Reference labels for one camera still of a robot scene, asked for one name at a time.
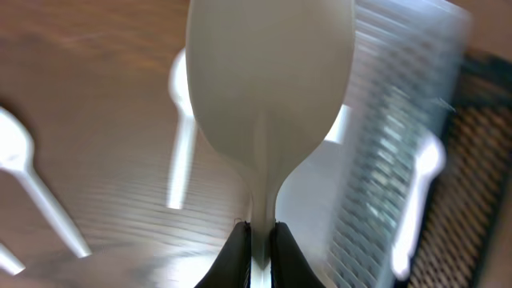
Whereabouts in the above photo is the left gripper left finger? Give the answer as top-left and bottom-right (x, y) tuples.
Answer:
(195, 222), (251, 288)

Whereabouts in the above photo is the clear plastic mesh basket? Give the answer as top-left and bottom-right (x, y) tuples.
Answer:
(275, 0), (473, 288)

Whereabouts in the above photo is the white plastic spoon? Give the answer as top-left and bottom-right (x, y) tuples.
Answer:
(0, 244), (26, 275)
(1, 108), (91, 258)
(166, 48), (197, 210)
(186, 0), (355, 287)

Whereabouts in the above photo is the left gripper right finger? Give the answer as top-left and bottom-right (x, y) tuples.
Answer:
(270, 222), (325, 288)

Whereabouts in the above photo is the dark green mesh basket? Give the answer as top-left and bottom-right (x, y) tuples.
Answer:
(403, 50), (511, 287)

